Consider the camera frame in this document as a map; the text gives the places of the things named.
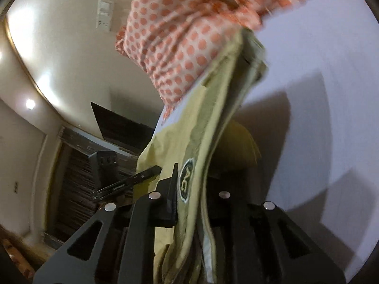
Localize brown slatted blinds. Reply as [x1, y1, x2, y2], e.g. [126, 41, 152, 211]
[44, 126, 141, 244]

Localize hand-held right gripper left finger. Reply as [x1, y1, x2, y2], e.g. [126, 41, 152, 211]
[32, 163, 179, 284]

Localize khaki pants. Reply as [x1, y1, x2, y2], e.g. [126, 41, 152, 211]
[135, 28, 268, 284]

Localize orange polka dot cloth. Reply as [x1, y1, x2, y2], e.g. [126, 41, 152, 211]
[115, 0, 341, 119]

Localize dark flat screen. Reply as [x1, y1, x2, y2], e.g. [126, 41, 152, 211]
[90, 102, 155, 155]

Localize white wall switch panel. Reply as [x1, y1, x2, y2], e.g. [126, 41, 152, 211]
[96, 0, 115, 32]

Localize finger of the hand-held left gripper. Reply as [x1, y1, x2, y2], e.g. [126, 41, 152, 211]
[89, 150, 119, 191]
[91, 166, 162, 202]

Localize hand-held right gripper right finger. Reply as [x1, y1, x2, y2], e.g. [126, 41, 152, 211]
[205, 176, 347, 284]

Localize white bed sheet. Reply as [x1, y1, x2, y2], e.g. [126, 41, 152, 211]
[154, 0, 379, 284]

